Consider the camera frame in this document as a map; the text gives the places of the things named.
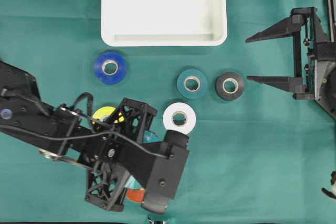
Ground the white plastic case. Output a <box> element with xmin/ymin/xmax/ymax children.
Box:
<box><xmin>101</xmin><ymin>0</ymin><xmax>228</xmax><ymax>47</ymax></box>

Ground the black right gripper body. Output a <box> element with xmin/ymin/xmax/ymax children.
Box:
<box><xmin>290</xmin><ymin>7</ymin><xmax>335</xmax><ymax>101</ymax></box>

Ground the black tape roll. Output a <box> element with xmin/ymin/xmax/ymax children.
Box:
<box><xmin>215</xmin><ymin>72</ymin><xmax>245</xmax><ymax>101</ymax></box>

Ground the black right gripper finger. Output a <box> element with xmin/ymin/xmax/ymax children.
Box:
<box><xmin>247</xmin><ymin>76</ymin><xmax>306</xmax><ymax>93</ymax></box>
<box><xmin>245</xmin><ymin>15</ymin><xmax>302</xmax><ymax>43</ymax></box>

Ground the red tape roll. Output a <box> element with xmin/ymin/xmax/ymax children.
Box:
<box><xmin>126</xmin><ymin>188</ymin><xmax>145</xmax><ymax>204</ymax></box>

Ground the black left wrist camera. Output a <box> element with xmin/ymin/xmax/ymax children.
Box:
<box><xmin>123</xmin><ymin>129</ymin><xmax>190</xmax><ymax>214</ymax></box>

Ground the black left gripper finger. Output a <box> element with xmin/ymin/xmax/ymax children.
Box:
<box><xmin>143</xmin><ymin>131</ymin><xmax>159</xmax><ymax>143</ymax></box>
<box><xmin>125</xmin><ymin>175</ymin><xmax>142</xmax><ymax>190</ymax></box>

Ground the black white object table edge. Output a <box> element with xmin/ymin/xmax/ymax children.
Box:
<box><xmin>321</xmin><ymin>171</ymin><xmax>336</xmax><ymax>199</ymax></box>

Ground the blue tape roll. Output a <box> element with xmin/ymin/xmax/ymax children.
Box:
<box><xmin>94</xmin><ymin>51</ymin><xmax>127</xmax><ymax>84</ymax></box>

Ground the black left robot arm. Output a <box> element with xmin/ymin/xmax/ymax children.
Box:
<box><xmin>1</xmin><ymin>62</ymin><xmax>157</xmax><ymax>212</ymax></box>

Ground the yellow tape roll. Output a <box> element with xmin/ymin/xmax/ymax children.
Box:
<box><xmin>90</xmin><ymin>106</ymin><xmax>124</xmax><ymax>133</ymax></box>

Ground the white tape roll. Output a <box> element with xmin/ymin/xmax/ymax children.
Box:
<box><xmin>163</xmin><ymin>102</ymin><xmax>196</xmax><ymax>134</ymax></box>

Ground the metal clamp bottom edge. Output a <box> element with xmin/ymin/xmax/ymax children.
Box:
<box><xmin>147</xmin><ymin>216</ymin><xmax>169</xmax><ymax>224</ymax></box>

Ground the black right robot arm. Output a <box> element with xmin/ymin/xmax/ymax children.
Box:
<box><xmin>246</xmin><ymin>0</ymin><xmax>335</xmax><ymax>119</ymax></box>

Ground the dark green tape roll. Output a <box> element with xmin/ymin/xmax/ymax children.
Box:
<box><xmin>177</xmin><ymin>69</ymin><xmax>208</xmax><ymax>99</ymax></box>

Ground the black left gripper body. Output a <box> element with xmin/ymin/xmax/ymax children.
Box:
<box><xmin>56</xmin><ymin>98</ymin><xmax>157</xmax><ymax>211</ymax></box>

